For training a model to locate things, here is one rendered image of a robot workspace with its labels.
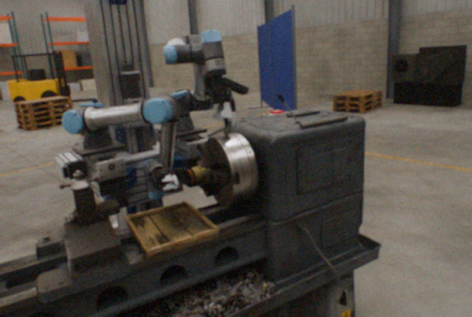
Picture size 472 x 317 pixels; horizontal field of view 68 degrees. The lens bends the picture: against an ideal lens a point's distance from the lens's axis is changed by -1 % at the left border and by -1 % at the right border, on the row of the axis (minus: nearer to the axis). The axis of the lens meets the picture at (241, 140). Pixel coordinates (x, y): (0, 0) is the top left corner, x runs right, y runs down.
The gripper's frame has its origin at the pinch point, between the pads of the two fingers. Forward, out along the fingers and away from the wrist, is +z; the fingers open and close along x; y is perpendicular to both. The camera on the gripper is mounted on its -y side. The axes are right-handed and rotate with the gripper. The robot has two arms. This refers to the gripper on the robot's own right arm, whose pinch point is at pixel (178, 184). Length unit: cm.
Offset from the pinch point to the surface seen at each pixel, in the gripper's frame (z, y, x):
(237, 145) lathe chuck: 5.9, -25.9, 13.1
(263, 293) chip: 20, -27, -52
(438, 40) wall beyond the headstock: -470, -936, 57
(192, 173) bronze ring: -0.6, -6.8, 3.1
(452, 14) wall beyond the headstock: -440, -943, 122
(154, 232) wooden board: -1.7, 11.9, -19.1
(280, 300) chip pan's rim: 27, -31, -53
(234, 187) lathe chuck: 12.1, -20.2, -2.7
